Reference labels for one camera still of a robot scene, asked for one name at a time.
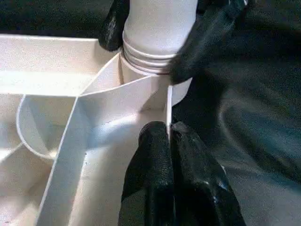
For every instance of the white plastic table top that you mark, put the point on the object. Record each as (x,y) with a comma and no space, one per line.
(47,58)

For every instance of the white plastic table leg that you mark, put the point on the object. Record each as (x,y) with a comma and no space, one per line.
(160,23)

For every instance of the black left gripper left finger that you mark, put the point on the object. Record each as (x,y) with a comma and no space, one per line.
(150,176)

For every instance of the black plastic mat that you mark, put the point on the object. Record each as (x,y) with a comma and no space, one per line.
(258,117)

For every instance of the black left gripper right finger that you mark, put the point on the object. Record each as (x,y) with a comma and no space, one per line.
(200,188)

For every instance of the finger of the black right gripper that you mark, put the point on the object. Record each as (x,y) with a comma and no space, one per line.
(113,26)
(202,42)

